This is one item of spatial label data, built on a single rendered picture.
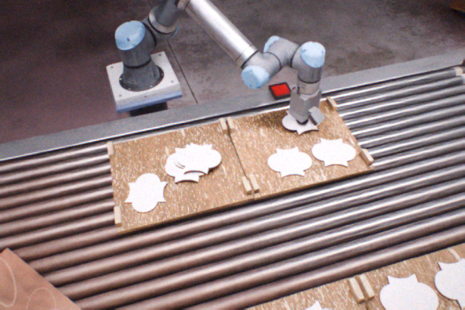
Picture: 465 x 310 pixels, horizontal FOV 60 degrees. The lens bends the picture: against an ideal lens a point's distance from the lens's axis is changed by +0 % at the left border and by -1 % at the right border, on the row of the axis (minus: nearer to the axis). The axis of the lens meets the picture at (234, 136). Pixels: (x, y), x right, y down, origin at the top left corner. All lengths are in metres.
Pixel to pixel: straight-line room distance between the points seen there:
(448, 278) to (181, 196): 0.77
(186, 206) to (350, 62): 2.41
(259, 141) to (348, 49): 2.26
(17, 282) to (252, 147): 0.78
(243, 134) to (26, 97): 2.23
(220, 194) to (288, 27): 2.65
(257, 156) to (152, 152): 0.35
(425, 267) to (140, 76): 1.20
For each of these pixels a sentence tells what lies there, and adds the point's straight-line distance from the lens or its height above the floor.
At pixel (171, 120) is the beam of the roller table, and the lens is 1.51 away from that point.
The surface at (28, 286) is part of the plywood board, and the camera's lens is 1.11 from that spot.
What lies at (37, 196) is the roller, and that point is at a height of 0.91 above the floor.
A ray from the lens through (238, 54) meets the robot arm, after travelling 1.21.
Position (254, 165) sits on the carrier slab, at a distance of 1.32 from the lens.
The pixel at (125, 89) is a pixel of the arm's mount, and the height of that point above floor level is 0.90.
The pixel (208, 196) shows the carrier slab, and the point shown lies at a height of 0.94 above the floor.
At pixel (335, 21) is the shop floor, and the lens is 3.88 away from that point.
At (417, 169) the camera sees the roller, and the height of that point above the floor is 0.92.
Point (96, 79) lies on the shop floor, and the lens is 3.30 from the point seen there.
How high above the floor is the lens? 1.96
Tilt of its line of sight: 47 degrees down
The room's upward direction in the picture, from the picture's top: 1 degrees counter-clockwise
